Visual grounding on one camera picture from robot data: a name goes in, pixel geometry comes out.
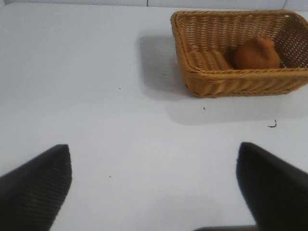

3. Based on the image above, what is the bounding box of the bumpy orange fruit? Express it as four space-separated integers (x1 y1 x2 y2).
233 37 282 70

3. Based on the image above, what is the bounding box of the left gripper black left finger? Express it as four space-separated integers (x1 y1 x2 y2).
0 144 73 231

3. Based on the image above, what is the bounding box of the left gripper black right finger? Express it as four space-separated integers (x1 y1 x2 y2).
236 141 308 231

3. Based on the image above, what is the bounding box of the woven wicker basket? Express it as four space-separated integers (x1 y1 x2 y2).
170 10 308 98

